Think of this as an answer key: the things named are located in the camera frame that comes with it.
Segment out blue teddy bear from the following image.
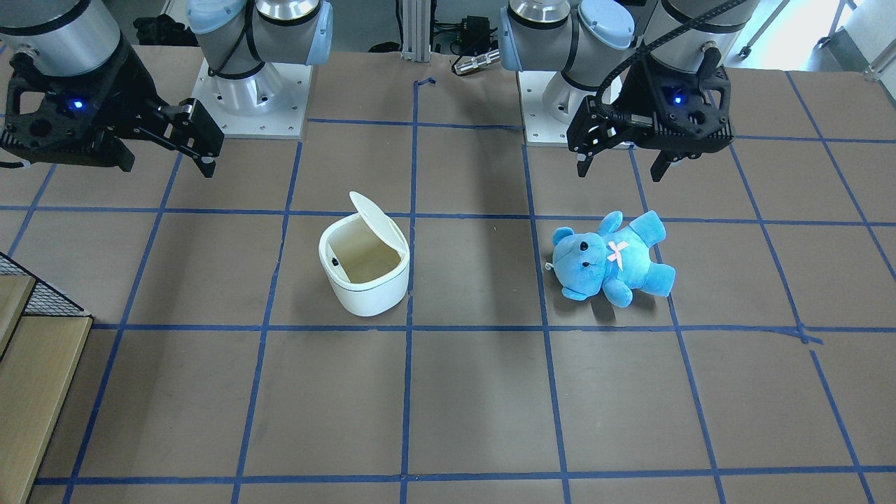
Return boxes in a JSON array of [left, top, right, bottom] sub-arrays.
[[545, 210, 676, 307]]

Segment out white trash can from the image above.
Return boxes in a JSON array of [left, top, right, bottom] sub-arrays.
[[318, 191, 410, 318]]

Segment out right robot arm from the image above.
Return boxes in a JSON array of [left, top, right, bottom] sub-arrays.
[[1, 1, 333, 178]]

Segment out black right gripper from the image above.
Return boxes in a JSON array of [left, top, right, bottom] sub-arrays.
[[112, 35, 225, 178]]

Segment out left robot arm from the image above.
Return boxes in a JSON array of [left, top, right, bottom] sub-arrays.
[[497, 1, 757, 182]]

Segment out aluminium frame post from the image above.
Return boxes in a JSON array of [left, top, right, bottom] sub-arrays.
[[395, 1, 436, 66]]

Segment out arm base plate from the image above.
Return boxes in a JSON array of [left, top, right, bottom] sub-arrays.
[[192, 60, 316, 139], [517, 71, 590, 148]]

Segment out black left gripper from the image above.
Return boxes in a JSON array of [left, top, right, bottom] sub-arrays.
[[567, 59, 697, 183]]

